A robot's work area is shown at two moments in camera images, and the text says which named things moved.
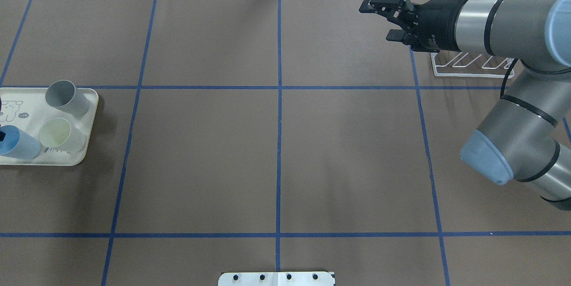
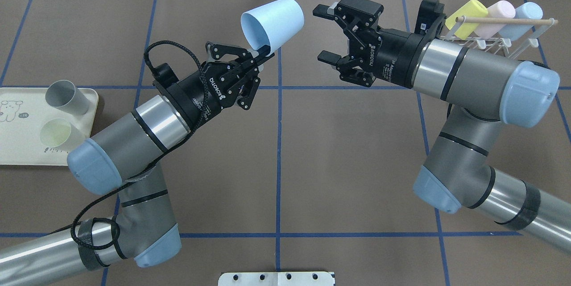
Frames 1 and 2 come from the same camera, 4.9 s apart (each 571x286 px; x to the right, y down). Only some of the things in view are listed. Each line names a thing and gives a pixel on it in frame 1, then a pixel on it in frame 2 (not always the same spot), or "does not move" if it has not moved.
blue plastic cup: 18,143 -> 275,24
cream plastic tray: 27,108 does not move
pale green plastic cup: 58,133 does not move
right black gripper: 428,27 -> 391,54
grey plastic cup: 63,94 does not move
